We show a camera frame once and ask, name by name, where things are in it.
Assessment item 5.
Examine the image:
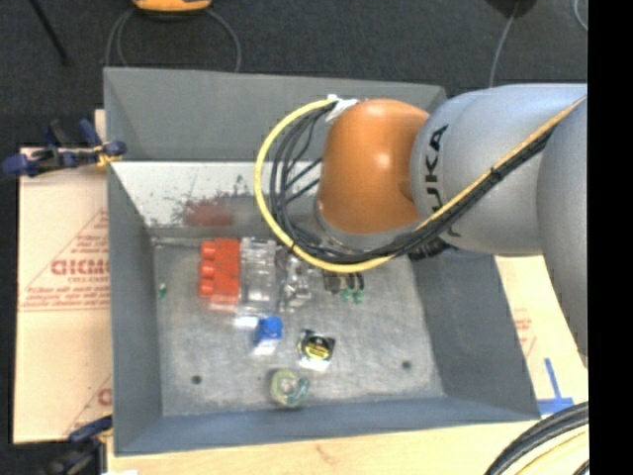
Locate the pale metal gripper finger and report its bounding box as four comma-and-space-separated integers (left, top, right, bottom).
279, 280, 318, 312
277, 251, 322, 280

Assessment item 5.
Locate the clear plastic package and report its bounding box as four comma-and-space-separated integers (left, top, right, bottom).
238, 237, 279, 317

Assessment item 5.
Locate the blue and white small bottle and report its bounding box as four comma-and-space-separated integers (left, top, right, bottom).
233, 314, 285, 357

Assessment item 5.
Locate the black and yellow round packet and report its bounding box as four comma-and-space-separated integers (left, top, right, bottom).
296, 329, 337, 372

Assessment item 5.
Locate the grey metal bin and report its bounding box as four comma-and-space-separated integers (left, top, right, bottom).
102, 66, 541, 455

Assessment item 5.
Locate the red-orange three-cap pack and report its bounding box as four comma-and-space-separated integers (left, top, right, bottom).
197, 237, 242, 312

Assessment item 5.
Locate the green clear tape roll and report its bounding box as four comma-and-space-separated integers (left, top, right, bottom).
268, 367, 312, 408

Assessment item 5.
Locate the brown cardboard board red print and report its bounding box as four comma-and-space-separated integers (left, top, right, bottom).
12, 109, 588, 445

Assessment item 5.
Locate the black cylinder on white bracket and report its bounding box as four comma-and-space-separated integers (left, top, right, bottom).
408, 238, 459, 262

